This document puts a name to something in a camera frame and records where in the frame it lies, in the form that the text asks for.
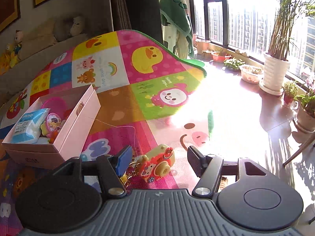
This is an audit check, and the toy camera keychain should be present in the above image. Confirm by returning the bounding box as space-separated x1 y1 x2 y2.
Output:
124 144 175 184

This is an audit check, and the pink yellow cup toy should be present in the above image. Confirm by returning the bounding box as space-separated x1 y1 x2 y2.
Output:
40 113 61 137

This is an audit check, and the pink plastic basket toy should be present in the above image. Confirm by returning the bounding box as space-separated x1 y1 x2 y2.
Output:
41 97 67 117

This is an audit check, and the blue white tissue pack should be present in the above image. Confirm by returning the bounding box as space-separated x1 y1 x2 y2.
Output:
10 108 50 144

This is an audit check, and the orange pumpkin toy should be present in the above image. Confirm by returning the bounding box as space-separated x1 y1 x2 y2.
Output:
49 130 59 144

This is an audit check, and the red round lid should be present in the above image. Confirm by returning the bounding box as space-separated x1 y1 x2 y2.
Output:
64 109 73 120

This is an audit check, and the pink cardboard box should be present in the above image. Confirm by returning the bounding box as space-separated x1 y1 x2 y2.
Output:
2 85 100 169

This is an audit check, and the colourful cartoon play mat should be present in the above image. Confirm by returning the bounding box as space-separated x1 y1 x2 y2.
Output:
0 29 215 236

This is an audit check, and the plastic tray with soil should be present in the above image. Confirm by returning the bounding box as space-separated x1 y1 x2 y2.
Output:
240 65 264 84

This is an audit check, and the small red flower pot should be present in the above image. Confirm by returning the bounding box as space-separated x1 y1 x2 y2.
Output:
212 52 232 63

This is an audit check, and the white ribbed plant pot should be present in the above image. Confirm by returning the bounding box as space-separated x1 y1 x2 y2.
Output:
259 53 290 96

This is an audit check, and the beige sofa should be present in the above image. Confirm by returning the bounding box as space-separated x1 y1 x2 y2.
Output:
1 34 88 105

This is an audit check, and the grey neck pillow plush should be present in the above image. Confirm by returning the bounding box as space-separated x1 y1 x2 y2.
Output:
53 15 86 41

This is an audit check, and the yellow plush toy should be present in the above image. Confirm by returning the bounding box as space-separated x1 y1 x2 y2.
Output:
0 43 14 75

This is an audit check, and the folded beige blanket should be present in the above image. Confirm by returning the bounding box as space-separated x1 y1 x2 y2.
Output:
18 19 57 61

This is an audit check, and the cartoon boy doll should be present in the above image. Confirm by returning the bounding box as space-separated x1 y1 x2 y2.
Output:
10 30 23 68

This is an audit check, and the green hanging towel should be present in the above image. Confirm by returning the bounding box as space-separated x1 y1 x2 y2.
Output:
160 0 194 59

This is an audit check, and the tall bamboo plant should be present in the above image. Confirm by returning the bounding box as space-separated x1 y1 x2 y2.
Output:
268 0 314 61

